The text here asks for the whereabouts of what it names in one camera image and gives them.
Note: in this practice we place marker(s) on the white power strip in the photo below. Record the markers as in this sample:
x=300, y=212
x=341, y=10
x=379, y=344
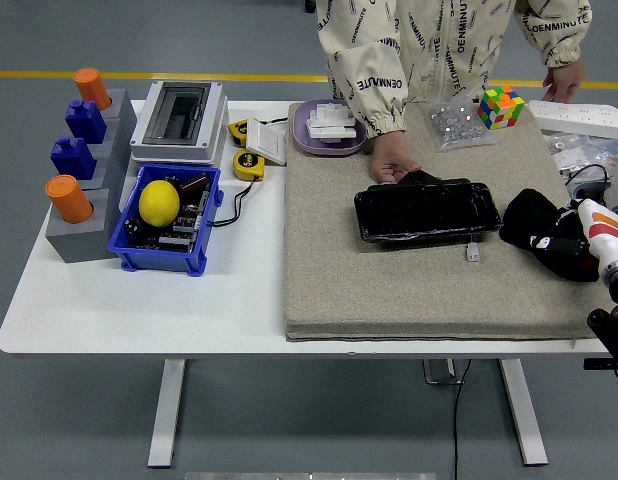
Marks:
x=579, y=116

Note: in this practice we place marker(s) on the circuit board with capacitors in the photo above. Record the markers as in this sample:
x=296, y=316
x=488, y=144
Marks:
x=186, y=220

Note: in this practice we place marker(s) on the black box under table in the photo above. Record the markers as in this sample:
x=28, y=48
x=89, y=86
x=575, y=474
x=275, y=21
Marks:
x=600, y=364

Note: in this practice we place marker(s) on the grey-brown mat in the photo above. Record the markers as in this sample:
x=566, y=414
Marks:
x=389, y=290

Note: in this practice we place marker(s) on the white plastic parts pile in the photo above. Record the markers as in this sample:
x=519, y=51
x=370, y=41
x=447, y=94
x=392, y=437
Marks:
x=331, y=122

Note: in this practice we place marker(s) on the white connector plug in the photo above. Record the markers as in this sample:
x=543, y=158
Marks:
x=472, y=254

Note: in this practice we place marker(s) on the white table leg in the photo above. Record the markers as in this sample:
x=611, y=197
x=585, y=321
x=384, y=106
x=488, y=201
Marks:
x=524, y=415
x=166, y=415

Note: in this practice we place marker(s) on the person's right hand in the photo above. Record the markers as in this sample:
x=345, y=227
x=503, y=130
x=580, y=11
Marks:
x=391, y=157

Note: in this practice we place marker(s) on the clear bags of small parts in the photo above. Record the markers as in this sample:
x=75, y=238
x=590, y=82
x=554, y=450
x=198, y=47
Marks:
x=571, y=152

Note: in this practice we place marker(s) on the blue-rimmed tray of electronics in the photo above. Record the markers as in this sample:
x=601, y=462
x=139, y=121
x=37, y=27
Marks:
x=589, y=191

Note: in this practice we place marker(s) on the multicolour puzzle cube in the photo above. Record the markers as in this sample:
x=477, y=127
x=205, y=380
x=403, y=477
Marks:
x=500, y=107

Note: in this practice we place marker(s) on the black rag with red tag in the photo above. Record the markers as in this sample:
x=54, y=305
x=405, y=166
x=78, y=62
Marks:
x=524, y=215

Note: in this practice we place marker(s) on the person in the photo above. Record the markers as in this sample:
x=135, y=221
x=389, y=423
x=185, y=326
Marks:
x=439, y=40

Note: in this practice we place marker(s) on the orange cylinder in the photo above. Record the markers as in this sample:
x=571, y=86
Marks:
x=69, y=199
x=91, y=89

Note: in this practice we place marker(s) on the blue notched block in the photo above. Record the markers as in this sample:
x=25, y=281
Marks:
x=73, y=159
x=85, y=122

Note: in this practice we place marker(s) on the person's right forearm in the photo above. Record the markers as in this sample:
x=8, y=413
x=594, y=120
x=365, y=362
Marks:
x=371, y=87

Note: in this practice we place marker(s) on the purple tray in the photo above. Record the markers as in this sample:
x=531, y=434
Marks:
x=301, y=140

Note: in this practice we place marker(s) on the grey stepped block holder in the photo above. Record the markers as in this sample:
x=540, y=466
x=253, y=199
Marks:
x=79, y=245

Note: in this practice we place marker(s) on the person's left hand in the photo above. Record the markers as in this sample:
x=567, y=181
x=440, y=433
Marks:
x=566, y=82

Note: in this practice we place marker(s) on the blue plastic bin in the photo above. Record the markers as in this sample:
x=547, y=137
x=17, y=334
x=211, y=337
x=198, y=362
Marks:
x=159, y=260

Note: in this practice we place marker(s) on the yellow lemon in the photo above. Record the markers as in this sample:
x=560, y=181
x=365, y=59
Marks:
x=159, y=203

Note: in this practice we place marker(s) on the grey electrical distribution box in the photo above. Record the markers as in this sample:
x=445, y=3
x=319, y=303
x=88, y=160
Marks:
x=179, y=120

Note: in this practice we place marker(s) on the clear bag of metal nuts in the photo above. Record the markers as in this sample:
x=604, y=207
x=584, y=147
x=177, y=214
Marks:
x=456, y=125

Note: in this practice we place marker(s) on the yellow tape measure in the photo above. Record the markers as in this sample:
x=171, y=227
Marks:
x=237, y=131
x=247, y=164

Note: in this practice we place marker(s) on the white wall switch plate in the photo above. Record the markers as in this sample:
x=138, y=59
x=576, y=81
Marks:
x=266, y=142

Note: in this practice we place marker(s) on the black chair wheel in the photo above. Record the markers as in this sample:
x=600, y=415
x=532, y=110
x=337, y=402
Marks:
x=310, y=6

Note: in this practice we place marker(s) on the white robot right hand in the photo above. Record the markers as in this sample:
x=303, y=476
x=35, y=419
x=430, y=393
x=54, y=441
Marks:
x=609, y=235

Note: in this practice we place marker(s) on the glossy black panel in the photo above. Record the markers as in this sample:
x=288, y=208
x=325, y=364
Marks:
x=424, y=212

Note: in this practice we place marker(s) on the person's left forearm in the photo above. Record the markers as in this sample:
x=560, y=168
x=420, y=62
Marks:
x=561, y=35

